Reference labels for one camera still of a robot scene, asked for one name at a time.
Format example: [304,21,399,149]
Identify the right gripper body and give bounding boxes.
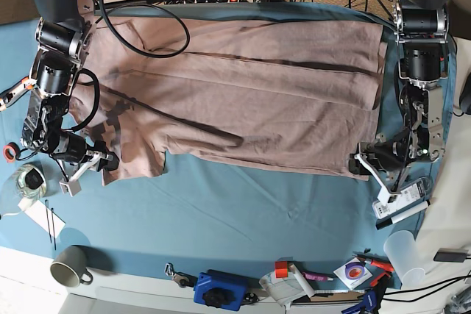
[51,133,94,165]

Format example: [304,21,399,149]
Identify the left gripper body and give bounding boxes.
[362,137,408,172]

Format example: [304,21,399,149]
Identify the pink T-shirt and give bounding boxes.
[85,18,387,184]

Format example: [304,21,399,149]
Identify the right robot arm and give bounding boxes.
[21,0,119,171]

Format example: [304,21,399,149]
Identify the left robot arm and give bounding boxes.
[349,0,450,174]

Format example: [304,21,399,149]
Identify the clear plastic package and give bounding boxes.
[372,176,433,219]

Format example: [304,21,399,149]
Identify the red tape roll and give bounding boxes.
[2,142,20,163]

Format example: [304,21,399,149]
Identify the black white marker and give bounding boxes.
[375,200,431,230]

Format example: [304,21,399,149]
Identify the white paper card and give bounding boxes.
[24,201,65,238]

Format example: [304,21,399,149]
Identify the orange grey utility knife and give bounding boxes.
[1,76,36,111]

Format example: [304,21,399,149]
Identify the translucent plastic cup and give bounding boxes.
[383,230,425,287]

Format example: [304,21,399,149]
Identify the purple tape roll card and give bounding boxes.
[333,257,372,290]

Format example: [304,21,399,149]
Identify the grey ceramic mug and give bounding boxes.
[49,246,93,288]

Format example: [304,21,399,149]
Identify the metal carabiner keyring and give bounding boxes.
[164,263,174,277]

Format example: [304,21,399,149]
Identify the red plastic block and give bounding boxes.
[275,260,288,279]

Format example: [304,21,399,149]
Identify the blue bar clamp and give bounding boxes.
[341,272,392,314]

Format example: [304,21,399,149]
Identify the blue black device box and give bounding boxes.
[194,270,248,312]

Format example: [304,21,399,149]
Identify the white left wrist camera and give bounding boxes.
[350,152,410,206]

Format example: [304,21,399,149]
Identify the black cable ties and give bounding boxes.
[44,199,57,251]

